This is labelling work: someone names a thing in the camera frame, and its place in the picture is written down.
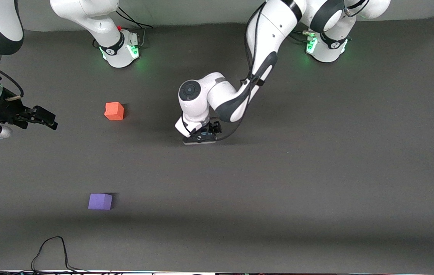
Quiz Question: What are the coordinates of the thin black looped cable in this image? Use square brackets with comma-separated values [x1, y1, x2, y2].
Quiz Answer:
[31, 236, 87, 273]

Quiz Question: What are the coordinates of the dark grey table mat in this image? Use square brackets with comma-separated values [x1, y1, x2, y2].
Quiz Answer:
[0, 13, 434, 273]

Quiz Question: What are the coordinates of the orange foam block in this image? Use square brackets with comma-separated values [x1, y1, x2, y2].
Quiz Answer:
[104, 102, 125, 121]

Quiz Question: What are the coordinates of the black right arm base cable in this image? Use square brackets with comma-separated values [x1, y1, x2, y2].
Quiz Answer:
[115, 6, 154, 49]

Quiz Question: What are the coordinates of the black left arm base cable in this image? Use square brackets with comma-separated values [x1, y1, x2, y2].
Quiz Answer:
[290, 30, 317, 43]

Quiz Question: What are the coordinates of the black arm base cable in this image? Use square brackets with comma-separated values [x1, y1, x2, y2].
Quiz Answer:
[115, 6, 154, 49]
[290, 30, 317, 43]

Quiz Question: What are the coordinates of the purple foam block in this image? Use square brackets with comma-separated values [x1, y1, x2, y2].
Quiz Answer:
[88, 193, 113, 210]

